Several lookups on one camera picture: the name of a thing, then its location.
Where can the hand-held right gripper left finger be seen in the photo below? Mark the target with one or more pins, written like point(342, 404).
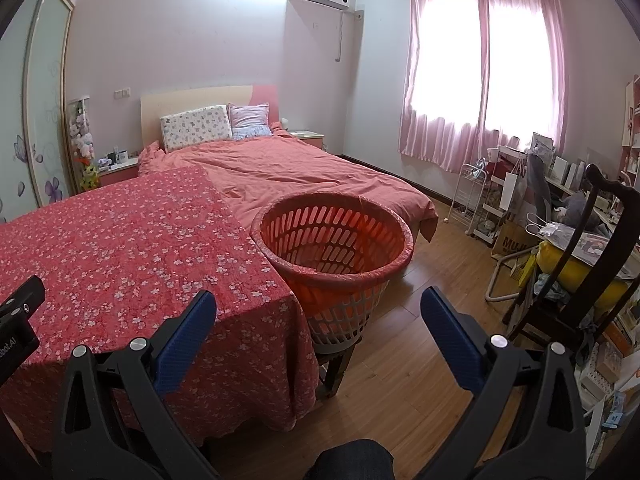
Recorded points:
point(185, 345)

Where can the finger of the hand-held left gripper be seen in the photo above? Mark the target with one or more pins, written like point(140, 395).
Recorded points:
point(27, 294)

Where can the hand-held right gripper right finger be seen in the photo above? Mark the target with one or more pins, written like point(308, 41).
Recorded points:
point(450, 340)

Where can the laundry basket with orange liner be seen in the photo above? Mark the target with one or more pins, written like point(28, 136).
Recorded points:
point(350, 265)

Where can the red floral tablecloth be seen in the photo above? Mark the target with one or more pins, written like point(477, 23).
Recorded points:
point(125, 240)

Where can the dark wooden stool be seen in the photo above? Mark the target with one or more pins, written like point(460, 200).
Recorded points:
point(335, 370)

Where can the brown paper bag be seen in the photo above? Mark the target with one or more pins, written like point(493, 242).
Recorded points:
point(515, 240)

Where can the white storage trolley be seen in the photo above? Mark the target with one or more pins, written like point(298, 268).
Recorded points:
point(492, 215)

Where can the green and yellow plush toy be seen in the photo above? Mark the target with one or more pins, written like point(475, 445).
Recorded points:
point(90, 177)

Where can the pink nightstand with mugs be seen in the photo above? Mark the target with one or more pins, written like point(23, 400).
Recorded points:
point(120, 174)

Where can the yellow cushion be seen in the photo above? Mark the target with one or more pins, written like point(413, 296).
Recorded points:
point(590, 272)

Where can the person's trouser leg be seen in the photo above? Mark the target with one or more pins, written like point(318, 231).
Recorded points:
point(350, 462)

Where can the black mug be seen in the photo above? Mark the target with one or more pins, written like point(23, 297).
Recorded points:
point(112, 158)

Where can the white paper bag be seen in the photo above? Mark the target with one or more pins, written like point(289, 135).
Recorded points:
point(514, 192)

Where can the dark wooden chair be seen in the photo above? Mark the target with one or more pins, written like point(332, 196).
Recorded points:
point(577, 240)

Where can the pile of boxes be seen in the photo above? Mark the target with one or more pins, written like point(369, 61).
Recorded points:
point(607, 380)

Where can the white mug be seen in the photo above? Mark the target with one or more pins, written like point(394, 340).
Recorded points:
point(122, 156)

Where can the clear tube of plush toys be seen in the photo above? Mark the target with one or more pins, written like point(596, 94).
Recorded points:
point(82, 130)

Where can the grey office chair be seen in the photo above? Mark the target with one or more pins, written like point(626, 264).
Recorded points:
point(539, 185)

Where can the flower print sliding wardrobe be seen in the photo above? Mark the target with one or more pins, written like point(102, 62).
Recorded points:
point(40, 110)

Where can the cluttered desk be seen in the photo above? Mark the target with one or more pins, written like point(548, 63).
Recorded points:
point(565, 175)

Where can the salmon pink duvet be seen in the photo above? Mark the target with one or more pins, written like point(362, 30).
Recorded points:
point(300, 170)

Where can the white floral pillow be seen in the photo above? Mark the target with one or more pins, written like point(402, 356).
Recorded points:
point(196, 127)

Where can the pink curtain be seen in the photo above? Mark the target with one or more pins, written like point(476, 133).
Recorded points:
point(480, 110)

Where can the pink striped ruffled pillow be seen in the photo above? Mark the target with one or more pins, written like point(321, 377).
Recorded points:
point(250, 120)

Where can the small pink nightstand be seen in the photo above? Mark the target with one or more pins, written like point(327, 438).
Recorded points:
point(307, 139)

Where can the beige and pink headboard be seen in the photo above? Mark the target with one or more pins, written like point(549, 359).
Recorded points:
point(200, 97)

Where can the pink and white bookshelf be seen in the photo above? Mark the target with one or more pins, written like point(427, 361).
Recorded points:
point(632, 130)

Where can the air conditioner pipe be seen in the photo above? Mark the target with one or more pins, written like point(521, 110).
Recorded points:
point(341, 35)

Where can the white metal folding frame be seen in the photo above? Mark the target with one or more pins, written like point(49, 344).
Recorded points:
point(502, 280)

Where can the picture frame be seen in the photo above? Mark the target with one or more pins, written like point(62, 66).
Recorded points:
point(542, 142)

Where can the white wall switch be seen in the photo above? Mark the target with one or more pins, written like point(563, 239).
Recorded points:
point(122, 92)

